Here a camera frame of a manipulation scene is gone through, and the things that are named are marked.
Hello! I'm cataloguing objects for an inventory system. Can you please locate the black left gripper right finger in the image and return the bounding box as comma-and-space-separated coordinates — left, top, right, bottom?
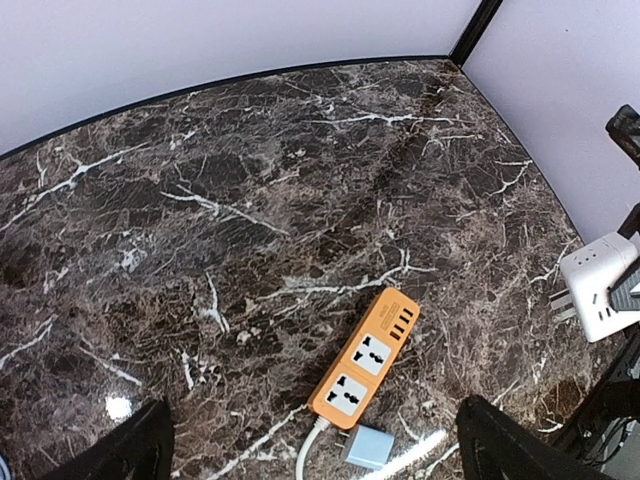
456, 395, 607, 480

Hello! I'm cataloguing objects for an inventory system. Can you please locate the black right side rail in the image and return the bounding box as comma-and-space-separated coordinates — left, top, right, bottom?
551, 332, 639, 460

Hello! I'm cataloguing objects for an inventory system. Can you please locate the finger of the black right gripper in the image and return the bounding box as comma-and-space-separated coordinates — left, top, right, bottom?
608, 259, 639, 312

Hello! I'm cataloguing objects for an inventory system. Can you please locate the white power strip cable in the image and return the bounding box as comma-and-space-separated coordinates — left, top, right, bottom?
294, 417, 332, 480

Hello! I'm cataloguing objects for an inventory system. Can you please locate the light blue charger plug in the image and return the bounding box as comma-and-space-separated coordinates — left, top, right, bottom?
337, 425, 395, 471

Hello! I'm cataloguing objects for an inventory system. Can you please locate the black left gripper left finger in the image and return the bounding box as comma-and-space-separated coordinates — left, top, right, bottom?
44, 400, 174, 479

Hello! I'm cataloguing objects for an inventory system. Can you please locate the orange power strip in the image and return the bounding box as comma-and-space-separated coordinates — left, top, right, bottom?
308, 287, 420, 430

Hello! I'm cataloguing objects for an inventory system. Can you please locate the white cube socket adapter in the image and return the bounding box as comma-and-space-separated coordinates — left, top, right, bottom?
551, 232, 639, 343

